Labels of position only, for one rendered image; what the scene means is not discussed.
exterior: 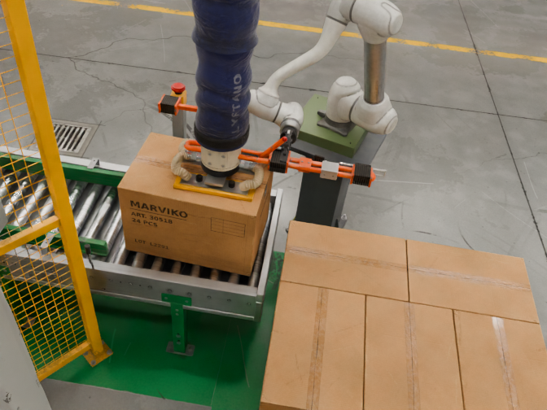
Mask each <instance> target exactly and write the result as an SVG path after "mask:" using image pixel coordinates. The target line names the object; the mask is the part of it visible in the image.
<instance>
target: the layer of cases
mask: <svg viewBox="0 0 547 410"><path fill-rule="evenodd" d="M539 324H540V322H539V318H538V315H537V311H536V305H535V302H534V298H533V295H532V289H531V286H530V282H529V279H528V275H527V270H526V266H525V263H524V259H523V258H519V257H513V256H508V255H499V254H494V253H489V252H484V251H475V250H469V249H464V248H459V247H454V246H445V245H440V244H435V243H429V242H420V241H414V240H409V239H406V241H405V239H404V238H395V237H390V236H385V235H379V234H374V233H365V232H360V231H355V230H350V229H341V228H335V227H330V226H325V225H315V224H310V223H305V222H300V221H295V220H290V224H289V229H288V235H287V244H286V249H285V254H284V259H283V265H282V274H281V279H280V284H279V289H278V299H277V304H276V309H275V314H274V319H273V328H272V334H271V339H270V344H269V354H268V359H267V364H266V370H265V379H264V384H263V389H262V394H261V399H260V409H259V410H547V351H546V347H545V341H544V338H543V334H542V331H541V327H540V325H539Z"/></svg>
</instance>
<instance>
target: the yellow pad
mask: <svg viewBox="0 0 547 410"><path fill-rule="evenodd" d="M190 174H191V175H192V176H191V179H190V180H189V181H184V180H183V179H182V178H180V177H179V176H177V178H176V180H175V182H174V184H173V188H176V189H180V190H189V191H194V192H199V193H203V194H211V195H216V196H221V197H226V198H234V199H239V200H243V201H248V202H252V200H253V197H254V193H255V191H256V189H250V190H246V191H241V190H240V189H239V184H240V183H242V181H236V180H231V179H225V184H224V186H223V187H218V186H214V185H205V184H204V182H205V180H206V177H207V175H204V174H198V173H193V172H190Z"/></svg>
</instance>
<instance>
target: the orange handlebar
mask: <svg viewBox="0 0 547 410"><path fill-rule="evenodd" d="M178 109H180V110H185V111H193V112H197V109H198V107H196V106H191V105H186V104H181V103H179V104H178ZM190 145H194V146H190ZM199 146H201V145H200V144H199V143H198V142H197V141H196V140H187V141H186V142H185V143H184V147H185V148H186V149H187V150H191V151H196V152H201V147H199ZM242 152H245V153H249V154H255V155H258V156H259V155H260V154H261V153H263V152H261V151H256V150H248V149H243V148H242V149H241V154H242ZM238 159H242V160H247V161H252V162H257V163H262V164H268V162H269V160H268V159H264V158H259V157H254V156H249V155H239V156H238ZM289 162H291V163H289V164H288V168H293V169H298V172H306V173H310V172H316V173H321V170H322V169H321V167H322V162H317V161H312V159H309V158H304V157H300V159H299V158H294V157H290V160H289ZM292 163H296V164H292ZM311 166H315V167H319V168H315V167H311ZM339 171H343V172H338V175H337V177H344V178H349V179H351V178H352V174H351V173H346V172H352V168H350V167H345V166H340V165H339Z"/></svg>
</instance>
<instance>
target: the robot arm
mask: <svg viewBox="0 0 547 410"><path fill-rule="evenodd" d="M349 21H351V22H353V23H355V24H357V27H358V29H359V31H360V33H361V36H362V38H363V39H364V92H363V91H362V90H361V86H360V85H359V83H358V82H357V80H355V79H354V78H352V77H350V76H342V77H340V78H339V79H337V80H336V81H335V82H334V84H333V85H332V86H331V88H330V92H329V94H328V99H327V104H326V111H324V110H318V112H317V114H318V115H319V116H321V117H322V119H321V120H319V121H318V122H317V126H320V127H323V128H326V129H329V130H331V131H333V132H335V133H338V134H340V135H341V136H343V137H347V135H348V133H349V132H350V131H351V130H352V129H353V128H354V127H355V126H356V125H358V126H360V127H361V128H363V129H365V130H367V131H369V132H371V133H375V134H380V135H385V134H388V133H390V132H391V131H392V130H393V129H394V128H395V127H396V124H397V121H398V118H397V114H396V111H395V109H393V108H392V105H391V102H390V100H389V97H388V95H387V94H386V93H385V92H384V90H385V74H386V58H387V39H388V38H389V37H391V36H394V35H395V34H396V33H397V32H398V31H399V30H400V27H401V25H402V22H403V16H402V13H401V11H400V10H399V9H398V7H397V6H396V5H394V4H393V3H392V2H389V1H388V0H332V1H331V4H330V6H329V10H328V12H327V15H326V19H325V23H324V26H323V30H322V35H321V37H320V39H319V41H318V43H317V44H316V45H315V46H314V47H313V48H312V49H311V50H310V51H308V52H306V53H305V54H303V55H301V56H300V57H298V58H297V59H294V60H293V61H291V62H289V63H288V64H286V65H284V66H283V67H281V68H279V69H278V70H277V71H276V72H275V73H274V74H273V75H272V76H271V77H270V78H269V79H268V80H267V82H266V83H265V85H263V86H262V87H259V89H258V90H254V89H251V90H250V91H251V101H250V103H249V105H248V107H247V108H248V111H249V112H251V113H252V114H253V115H254V116H257V117H259V118H261V119H263V120H267V121H270V122H273V123H275V124H276V125H278V126H279V127H280V130H279V132H280V139H281V138H282V137H287V141H286V142H284V143H283V144H282V147H281V150H282V153H281V157H280V162H283V163H286V162H287V157H288V153H289V151H290V149H291V144H293V143H295V141H296V138H297V137H298V135H299V132H300V128H301V126H302V124H303V120H304V112H303V108H302V106H301V105H300V104H299V103H297V102H289V103H284V102H280V101H278V100H279V95H278V87H279V86H280V84H281V83H282V82H283V81H284V80H286V79H287V78H288V77H290V76H292V75H294V74H296V73H297V72H300V71H302V70H303V69H305V68H307V67H309V66H311V65H313V64H314V63H316V62H318V61H319V60H321V59H322V58H323V57H325V56H326V55H327V54H328V53H329V51H330V50H331V48H332V47H333V46H334V44H335V43H336V41H337V40H338V38H339V36H340V35H341V33H342V32H343V31H344V30H345V28H346V27H347V24H348V22H349Z"/></svg>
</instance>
